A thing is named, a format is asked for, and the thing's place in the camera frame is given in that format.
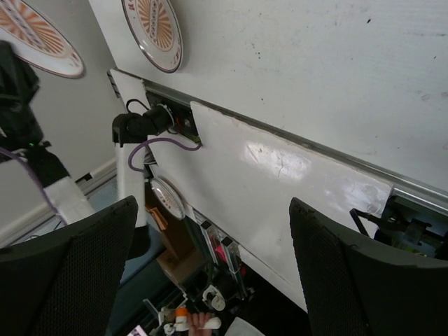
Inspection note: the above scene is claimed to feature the aluminium table front rail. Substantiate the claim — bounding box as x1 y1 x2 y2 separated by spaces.
107 69 447 213

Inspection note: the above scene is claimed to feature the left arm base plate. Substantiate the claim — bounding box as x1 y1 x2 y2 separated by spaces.
146 91 201 144

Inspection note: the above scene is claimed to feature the orange sunburst patterned plate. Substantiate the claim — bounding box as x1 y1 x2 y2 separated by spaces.
1 0 85 78

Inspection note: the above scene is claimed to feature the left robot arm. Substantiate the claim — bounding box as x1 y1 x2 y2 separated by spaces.
1 41 173 223

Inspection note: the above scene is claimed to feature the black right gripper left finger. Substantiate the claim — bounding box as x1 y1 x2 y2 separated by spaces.
1 196 138 335

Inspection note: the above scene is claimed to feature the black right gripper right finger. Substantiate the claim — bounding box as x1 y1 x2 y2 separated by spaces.
289 198 447 335

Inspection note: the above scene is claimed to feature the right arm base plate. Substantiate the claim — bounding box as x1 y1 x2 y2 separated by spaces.
349 195 448 260

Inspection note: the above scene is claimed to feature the white front board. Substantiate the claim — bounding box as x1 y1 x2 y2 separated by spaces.
108 68 395 311

